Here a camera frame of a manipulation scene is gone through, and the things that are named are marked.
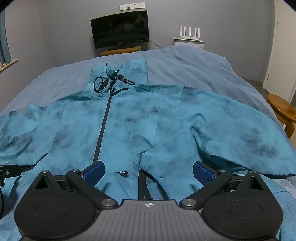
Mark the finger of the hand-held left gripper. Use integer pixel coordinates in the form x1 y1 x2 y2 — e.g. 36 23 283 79
0 164 23 187

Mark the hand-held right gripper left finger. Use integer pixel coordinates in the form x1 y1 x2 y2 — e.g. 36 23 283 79
30 161 118 209

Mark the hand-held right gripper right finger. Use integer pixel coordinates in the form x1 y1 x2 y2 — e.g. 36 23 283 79
179 161 266 209

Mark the teal printed t-shirt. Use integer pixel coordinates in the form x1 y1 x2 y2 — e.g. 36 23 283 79
0 59 296 234

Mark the round wooden stool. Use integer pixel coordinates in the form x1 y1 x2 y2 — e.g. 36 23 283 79
267 94 296 139

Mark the light blue bed blanket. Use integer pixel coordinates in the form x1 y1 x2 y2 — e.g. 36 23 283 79
0 45 296 241

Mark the wooden window sill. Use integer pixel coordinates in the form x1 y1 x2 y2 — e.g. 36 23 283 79
0 58 18 73

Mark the wooden television stand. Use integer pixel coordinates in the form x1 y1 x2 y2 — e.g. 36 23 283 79
101 46 142 56

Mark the teal curtain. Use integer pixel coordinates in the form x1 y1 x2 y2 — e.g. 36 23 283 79
0 10 12 64

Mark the white box under router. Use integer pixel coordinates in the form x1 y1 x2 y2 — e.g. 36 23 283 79
172 37 205 50

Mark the white antenna router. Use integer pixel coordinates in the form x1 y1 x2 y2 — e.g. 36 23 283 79
180 26 201 40

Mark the white door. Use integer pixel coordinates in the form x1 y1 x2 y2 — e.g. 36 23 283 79
262 0 296 107

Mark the black flat screen television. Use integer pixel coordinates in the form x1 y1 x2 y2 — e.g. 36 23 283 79
90 10 149 49

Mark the white wall outlet strip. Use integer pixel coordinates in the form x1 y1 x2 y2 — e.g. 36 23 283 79
120 2 145 11

